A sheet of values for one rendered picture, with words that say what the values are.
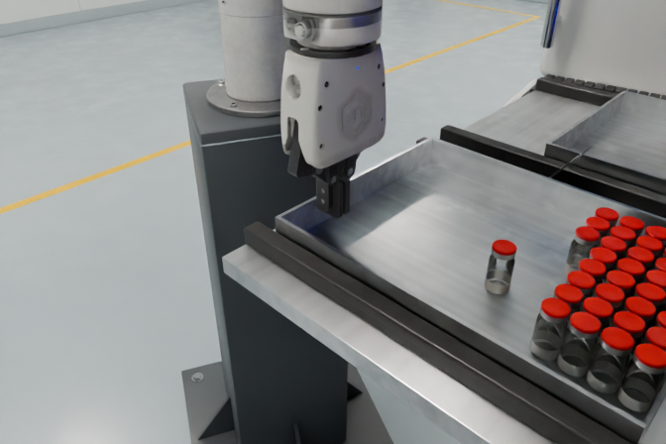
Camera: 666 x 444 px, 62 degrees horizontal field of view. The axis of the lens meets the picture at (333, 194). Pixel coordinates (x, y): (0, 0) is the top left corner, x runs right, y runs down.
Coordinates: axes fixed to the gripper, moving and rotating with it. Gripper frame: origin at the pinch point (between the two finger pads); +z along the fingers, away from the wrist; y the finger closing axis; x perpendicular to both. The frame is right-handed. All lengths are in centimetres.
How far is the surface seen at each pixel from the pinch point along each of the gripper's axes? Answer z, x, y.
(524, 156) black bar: 2.3, -7.8, 26.1
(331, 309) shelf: 4.4, -8.4, -8.9
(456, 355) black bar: 2.4, -19.9, -7.6
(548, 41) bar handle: 3, 15, 80
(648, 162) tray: 4.1, -18.6, 39.0
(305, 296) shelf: 4.4, -5.6, -9.2
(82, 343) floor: 92, 102, 0
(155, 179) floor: 92, 175, 67
